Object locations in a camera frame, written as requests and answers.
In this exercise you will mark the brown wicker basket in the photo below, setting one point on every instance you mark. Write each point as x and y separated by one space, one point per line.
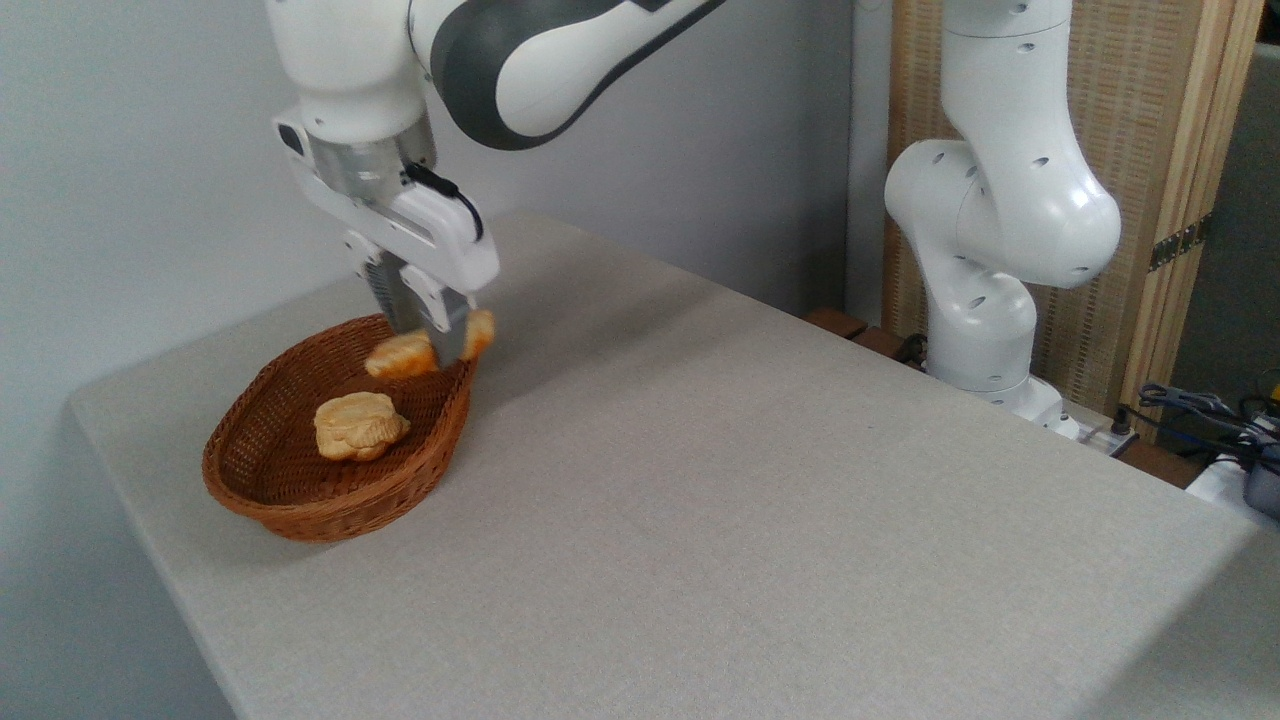
300 500

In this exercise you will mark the round pale bread roll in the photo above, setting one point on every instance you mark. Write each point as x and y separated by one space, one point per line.
355 425

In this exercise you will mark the wooden rattan folding screen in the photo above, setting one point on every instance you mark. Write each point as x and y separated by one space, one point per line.
1135 100

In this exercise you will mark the metal screen hinge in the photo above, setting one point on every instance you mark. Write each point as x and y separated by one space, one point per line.
1178 243

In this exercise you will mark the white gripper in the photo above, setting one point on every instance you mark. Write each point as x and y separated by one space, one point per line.
440 235

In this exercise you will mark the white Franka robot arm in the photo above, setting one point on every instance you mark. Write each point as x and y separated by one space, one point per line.
1000 200

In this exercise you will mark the long golden bread loaf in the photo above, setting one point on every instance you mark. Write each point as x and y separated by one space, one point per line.
400 356

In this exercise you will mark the brown wooden block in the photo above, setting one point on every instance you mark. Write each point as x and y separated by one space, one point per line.
838 322

